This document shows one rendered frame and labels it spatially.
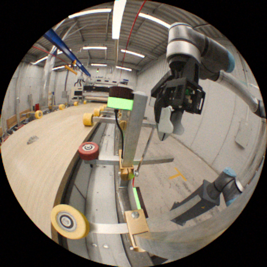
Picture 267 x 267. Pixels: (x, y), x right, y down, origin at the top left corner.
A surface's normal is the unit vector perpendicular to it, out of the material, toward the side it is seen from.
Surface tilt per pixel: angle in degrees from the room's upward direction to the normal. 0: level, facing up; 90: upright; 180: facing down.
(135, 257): 0
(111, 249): 0
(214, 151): 90
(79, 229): 0
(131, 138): 90
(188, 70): 90
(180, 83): 90
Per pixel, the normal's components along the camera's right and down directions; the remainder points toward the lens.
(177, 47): -0.70, 0.17
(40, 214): 0.18, -0.90
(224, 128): -0.94, -0.04
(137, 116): 0.20, 0.42
